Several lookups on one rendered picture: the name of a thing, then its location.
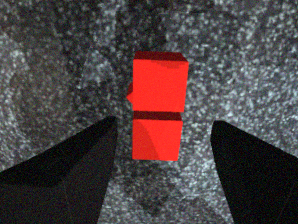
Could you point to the red cube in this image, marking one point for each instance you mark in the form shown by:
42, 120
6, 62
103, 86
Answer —
156, 135
159, 81
129, 92

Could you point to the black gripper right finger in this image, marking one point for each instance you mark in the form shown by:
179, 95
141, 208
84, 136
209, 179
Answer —
260, 182

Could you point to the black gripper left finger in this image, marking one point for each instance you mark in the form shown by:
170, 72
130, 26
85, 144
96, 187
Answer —
65, 184

